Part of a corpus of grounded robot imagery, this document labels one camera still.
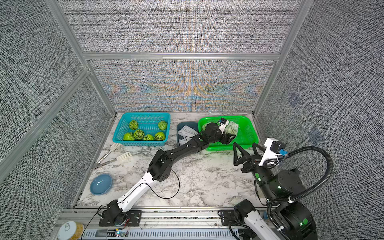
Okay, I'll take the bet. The white foam net sleeve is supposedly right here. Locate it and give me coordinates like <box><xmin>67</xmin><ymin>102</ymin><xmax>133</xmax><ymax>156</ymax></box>
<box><xmin>201</xmin><ymin>122</ymin><xmax>210</xmax><ymax>131</ymax></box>
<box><xmin>225</xmin><ymin>121</ymin><xmax>239</xmax><ymax>136</ymax></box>

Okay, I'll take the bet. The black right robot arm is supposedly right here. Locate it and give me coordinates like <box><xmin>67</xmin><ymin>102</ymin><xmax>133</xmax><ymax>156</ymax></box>
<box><xmin>228</xmin><ymin>138</ymin><xmax>333</xmax><ymax>240</ymax></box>

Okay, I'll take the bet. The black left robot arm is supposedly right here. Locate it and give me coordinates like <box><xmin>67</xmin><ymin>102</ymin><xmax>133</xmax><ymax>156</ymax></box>
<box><xmin>97</xmin><ymin>118</ymin><xmax>239</xmax><ymax>227</ymax></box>

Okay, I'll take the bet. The white foam net pile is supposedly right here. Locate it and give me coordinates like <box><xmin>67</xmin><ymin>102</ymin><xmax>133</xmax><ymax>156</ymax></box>
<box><xmin>178</xmin><ymin>126</ymin><xmax>198</xmax><ymax>146</ymax></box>

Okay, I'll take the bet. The custard apple in teal basket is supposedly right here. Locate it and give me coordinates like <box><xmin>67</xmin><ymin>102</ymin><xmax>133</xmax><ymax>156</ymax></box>
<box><xmin>129</xmin><ymin>120</ymin><xmax>139</xmax><ymax>131</ymax></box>

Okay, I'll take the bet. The bright green plastic basket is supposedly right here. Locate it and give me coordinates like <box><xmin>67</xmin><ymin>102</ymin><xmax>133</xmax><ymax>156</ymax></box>
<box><xmin>198</xmin><ymin>116</ymin><xmax>259</xmax><ymax>152</ymax></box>

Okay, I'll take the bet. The grey-blue plastic tub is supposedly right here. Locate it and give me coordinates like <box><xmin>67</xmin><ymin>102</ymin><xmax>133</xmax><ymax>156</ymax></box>
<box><xmin>177</xmin><ymin>122</ymin><xmax>198</xmax><ymax>147</ymax></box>

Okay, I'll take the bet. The teal plastic basket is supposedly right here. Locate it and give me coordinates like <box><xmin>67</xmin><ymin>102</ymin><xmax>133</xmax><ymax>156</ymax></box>
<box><xmin>113</xmin><ymin>113</ymin><xmax>171</xmax><ymax>147</ymax></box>

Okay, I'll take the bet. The blue bowl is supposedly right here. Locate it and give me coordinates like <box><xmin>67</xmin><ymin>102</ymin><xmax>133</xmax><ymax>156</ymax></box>
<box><xmin>90</xmin><ymin>174</ymin><xmax>113</xmax><ymax>196</ymax></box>

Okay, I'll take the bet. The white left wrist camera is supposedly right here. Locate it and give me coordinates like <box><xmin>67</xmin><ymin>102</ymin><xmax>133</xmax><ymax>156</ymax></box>
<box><xmin>218</xmin><ymin>118</ymin><xmax>230</xmax><ymax>134</ymax></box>

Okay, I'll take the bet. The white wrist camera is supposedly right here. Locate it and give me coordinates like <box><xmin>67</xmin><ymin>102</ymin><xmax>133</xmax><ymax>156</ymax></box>
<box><xmin>259</xmin><ymin>138</ymin><xmax>288</xmax><ymax>168</ymax></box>
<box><xmin>218</xmin><ymin>118</ymin><xmax>230</xmax><ymax>134</ymax></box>

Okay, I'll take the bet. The black corrugated cable conduit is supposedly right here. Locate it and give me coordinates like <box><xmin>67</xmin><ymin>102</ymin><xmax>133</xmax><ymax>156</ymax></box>
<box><xmin>266</xmin><ymin>146</ymin><xmax>334</xmax><ymax>240</ymax></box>

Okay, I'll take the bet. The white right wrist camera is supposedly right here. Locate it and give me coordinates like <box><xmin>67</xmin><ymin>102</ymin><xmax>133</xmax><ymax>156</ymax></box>
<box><xmin>259</xmin><ymin>138</ymin><xmax>288</xmax><ymax>168</ymax></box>

